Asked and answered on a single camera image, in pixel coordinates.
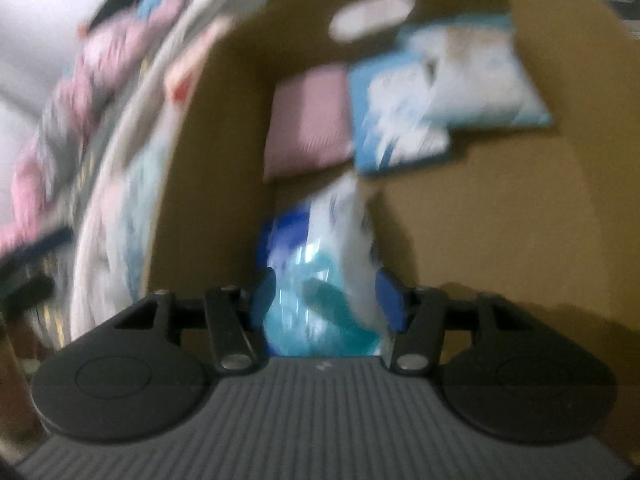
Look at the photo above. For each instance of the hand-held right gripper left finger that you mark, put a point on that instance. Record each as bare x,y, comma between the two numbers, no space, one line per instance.
265,295

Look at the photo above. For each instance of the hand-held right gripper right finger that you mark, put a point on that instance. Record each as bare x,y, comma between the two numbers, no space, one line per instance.
387,300

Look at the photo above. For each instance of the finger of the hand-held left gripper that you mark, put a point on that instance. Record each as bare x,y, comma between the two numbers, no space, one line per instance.
27,289

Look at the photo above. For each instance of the teal packet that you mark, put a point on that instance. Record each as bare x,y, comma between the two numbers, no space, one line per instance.
325,280

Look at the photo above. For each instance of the large cardboard box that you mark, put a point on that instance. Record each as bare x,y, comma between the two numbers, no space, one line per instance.
500,210

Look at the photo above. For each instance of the pale blue tissue packet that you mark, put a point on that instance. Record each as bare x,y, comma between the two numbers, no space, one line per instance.
480,75

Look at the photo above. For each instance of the large white plastic bag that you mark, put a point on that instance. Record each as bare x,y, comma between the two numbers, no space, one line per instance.
115,240

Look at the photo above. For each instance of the pink floral duvet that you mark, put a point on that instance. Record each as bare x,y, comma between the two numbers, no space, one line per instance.
75,110

